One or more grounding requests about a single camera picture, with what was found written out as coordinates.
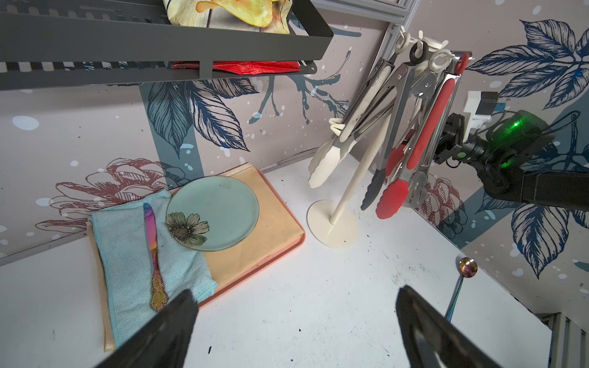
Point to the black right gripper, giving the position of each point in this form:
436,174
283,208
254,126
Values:
470,149

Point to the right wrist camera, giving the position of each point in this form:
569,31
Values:
479,108

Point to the red silicone tongs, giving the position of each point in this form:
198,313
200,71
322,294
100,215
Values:
395,195

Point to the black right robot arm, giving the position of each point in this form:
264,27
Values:
507,161

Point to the colourful handled knife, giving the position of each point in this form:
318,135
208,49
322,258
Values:
159,297

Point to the light blue cloth napkin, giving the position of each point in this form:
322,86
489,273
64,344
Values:
119,233

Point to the Chuba cassava chips bag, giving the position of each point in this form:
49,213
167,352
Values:
244,16

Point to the black wire shelf basket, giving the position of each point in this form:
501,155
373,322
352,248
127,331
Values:
76,43

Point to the cream utensil rack stand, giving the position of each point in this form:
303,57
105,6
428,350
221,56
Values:
333,223

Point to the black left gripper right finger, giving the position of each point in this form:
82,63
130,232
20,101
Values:
430,340

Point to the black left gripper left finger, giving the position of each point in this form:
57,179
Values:
163,341

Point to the green ceramic plate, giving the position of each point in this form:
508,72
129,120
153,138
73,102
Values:
212,213

